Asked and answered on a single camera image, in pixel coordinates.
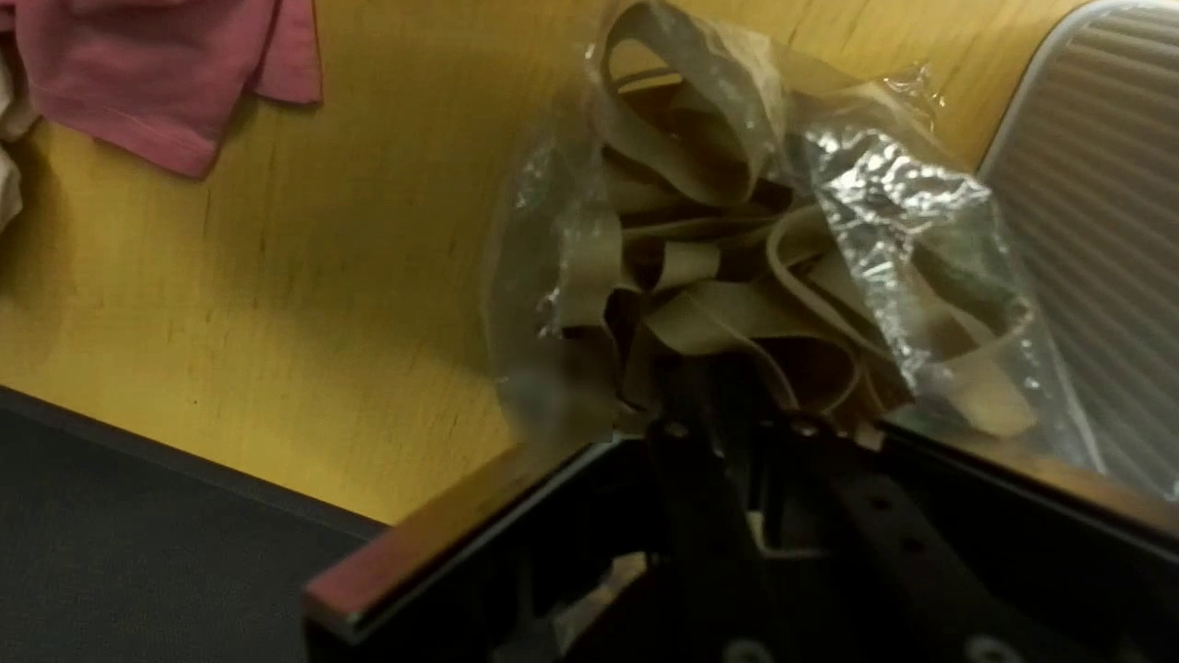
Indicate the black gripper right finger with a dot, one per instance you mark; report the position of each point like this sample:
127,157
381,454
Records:
940,605

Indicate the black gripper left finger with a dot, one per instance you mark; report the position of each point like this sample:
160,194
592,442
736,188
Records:
715,567

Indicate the clear bag of rubber bands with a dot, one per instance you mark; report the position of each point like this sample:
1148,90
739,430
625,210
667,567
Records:
711,197

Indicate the white plastic tub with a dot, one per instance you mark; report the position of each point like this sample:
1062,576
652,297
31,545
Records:
1089,179

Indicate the pink cloth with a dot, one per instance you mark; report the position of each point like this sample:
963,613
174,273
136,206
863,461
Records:
162,77

